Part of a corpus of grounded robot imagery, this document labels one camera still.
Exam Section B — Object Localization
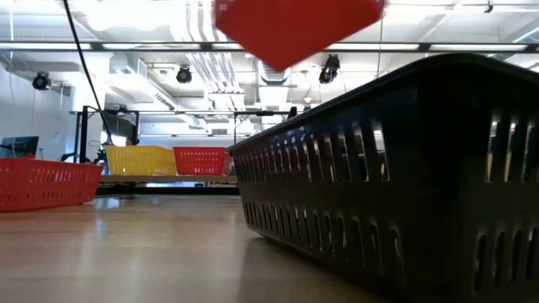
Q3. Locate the red slotted plastic basket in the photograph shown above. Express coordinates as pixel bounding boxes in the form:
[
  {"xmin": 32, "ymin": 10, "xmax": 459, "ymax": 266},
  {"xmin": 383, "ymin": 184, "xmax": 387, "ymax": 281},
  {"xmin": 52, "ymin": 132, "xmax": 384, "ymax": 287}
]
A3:
[
  {"xmin": 0, "ymin": 157, "xmax": 104, "ymax": 214},
  {"xmin": 212, "ymin": 0, "xmax": 387, "ymax": 72},
  {"xmin": 173, "ymin": 146, "xmax": 232, "ymax": 177}
]

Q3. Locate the yellow slotted plastic basket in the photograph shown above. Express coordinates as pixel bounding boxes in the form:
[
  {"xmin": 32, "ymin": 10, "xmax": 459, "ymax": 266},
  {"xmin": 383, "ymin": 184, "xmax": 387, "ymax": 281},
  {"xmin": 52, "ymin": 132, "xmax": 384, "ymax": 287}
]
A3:
[{"xmin": 104, "ymin": 145, "xmax": 178, "ymax": 177}]

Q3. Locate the black slotted plastic basket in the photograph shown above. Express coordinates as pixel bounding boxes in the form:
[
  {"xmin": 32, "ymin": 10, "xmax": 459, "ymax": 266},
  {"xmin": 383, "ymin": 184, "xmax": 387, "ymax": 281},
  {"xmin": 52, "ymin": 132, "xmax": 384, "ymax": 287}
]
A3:
[{"xmin": 226, "ymin": 53, "xmax": 539, "ymax": 303}]

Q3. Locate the black ceiling spotlight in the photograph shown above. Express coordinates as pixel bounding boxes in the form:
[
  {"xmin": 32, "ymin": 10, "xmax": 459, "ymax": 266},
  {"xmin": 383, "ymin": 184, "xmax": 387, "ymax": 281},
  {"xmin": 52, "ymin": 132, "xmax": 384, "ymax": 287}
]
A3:
[
  {"xmin": 318, "ymin": 53, "xmax": 341, "ymax": 84},
  {"xmin": 32, "ymin": 71, "xmax": 52, "ymax": 92},
  {"xmin": 175, "ymin": 66, "xmax": 194, "ymax": 84}
]

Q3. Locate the dark computer monitor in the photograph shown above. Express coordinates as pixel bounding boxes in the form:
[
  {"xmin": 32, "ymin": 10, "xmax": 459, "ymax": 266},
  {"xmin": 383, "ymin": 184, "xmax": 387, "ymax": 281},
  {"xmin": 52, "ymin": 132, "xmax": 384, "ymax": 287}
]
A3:
[{"xmin": 0, "ymin": 136, "xmax": 40, "ymax": 160}]

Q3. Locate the silver ventilation duct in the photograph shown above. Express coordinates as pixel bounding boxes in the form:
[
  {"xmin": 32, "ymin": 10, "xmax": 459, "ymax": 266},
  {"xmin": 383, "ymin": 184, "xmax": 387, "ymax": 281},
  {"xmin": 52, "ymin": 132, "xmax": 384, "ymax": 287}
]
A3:
[{"xmin": 255, "ymin": 58, "xmax": 296, "ymax": 85}]

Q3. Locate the wooden shelf with black frame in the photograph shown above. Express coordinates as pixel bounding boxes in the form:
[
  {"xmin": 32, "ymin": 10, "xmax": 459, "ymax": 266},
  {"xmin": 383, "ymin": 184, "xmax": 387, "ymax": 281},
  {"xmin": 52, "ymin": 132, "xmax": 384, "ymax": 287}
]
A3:
[{"xmin": 77, "ymin": 104, "xmax": 298, "ymax": 197}]

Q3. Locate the black hanging cable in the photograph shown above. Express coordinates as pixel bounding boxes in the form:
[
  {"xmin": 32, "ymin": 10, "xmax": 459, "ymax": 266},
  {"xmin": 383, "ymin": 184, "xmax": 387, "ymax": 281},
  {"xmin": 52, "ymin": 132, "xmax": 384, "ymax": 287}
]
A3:
[{"xmin": 61, "ymin": 0, "xmax": 115, "ymax": 146}]

